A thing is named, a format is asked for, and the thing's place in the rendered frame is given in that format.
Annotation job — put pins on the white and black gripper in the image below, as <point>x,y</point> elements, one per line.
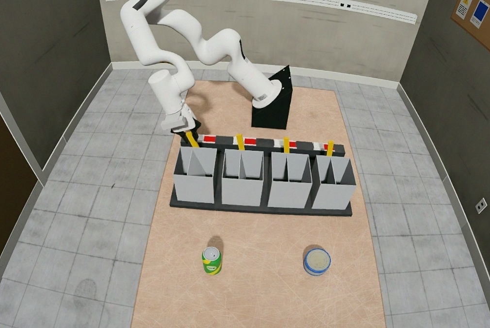
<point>189,124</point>

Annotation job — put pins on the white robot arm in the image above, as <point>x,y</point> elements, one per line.
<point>136,15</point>

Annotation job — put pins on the green drink can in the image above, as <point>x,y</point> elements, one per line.
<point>212,260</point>

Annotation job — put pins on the round tin with blue-rimmed lid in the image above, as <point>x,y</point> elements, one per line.
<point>316,262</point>

